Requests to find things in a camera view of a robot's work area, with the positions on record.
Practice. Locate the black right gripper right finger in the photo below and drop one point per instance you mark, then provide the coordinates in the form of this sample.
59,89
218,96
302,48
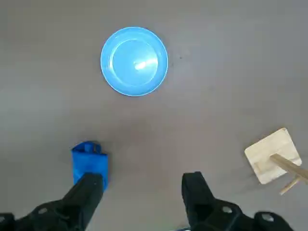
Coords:
199,204

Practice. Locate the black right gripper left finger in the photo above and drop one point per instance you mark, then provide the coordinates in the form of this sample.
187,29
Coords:
79,199

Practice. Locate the blue cloth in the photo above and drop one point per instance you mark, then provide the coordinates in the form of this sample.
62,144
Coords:
89,161

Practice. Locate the blue plastic plate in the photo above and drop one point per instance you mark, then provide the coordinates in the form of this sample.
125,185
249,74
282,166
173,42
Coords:
134,62

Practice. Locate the wooden cup rack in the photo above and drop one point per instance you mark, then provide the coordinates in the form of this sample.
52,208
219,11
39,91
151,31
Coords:
264,154

